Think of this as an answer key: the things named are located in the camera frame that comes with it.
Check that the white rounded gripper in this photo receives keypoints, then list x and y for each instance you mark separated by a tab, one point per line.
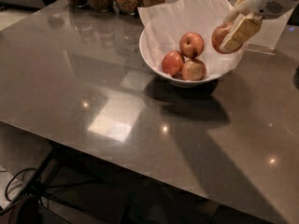
265	0

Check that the white paper liner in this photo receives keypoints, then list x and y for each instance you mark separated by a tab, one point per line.
165	25

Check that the white ceramic bowl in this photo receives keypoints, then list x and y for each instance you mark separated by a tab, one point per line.
185	60

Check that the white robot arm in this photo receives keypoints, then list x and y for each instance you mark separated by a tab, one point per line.
247	17

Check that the red apple back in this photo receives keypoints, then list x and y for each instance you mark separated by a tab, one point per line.
191	45

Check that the red yellow apple front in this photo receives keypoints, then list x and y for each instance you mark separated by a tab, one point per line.
193	70

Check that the clear acrylic sign holder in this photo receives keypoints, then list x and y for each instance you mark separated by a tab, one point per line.
266	39

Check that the black table leg frame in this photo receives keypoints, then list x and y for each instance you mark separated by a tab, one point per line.
70	188

